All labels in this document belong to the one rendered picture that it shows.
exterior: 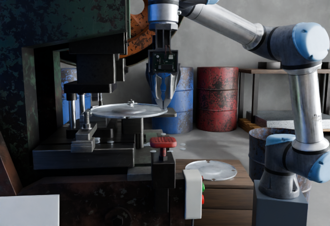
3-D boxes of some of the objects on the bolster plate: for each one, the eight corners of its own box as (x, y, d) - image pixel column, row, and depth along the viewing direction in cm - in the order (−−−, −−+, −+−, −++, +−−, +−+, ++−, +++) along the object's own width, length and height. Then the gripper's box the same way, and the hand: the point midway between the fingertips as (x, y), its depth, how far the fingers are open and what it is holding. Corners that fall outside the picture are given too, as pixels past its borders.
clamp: (100, 136, 99) (99, 107, 98) (92, 152, 83) (90, 117, 81) (82, 137, 99) (81, 107, 97) (70, 153, 82) (68, 117, 81)
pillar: (77, 127, 100) (75, 88, 98) (75, 129, 97) (73, 88, 95) (70, 127, 99) (68, 88, 97) (68, 129, 97) (67, 88, 95)
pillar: (86, 118, 116) (84, 84, 114) (85, 119, 114) (83, 84, 112) (80, 118, 116) (79, 84, 114) (79, 119, 113) (77, 84, 111)
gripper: (143, 21, 65) (144, 113, 68) (182, 22, 65) (181, 113, 68) (145, 26, 74) (146, 107, 77) (180, 26, 74) (179, 107, 77)
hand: (163, 103), depth 75 cm, fingers closed
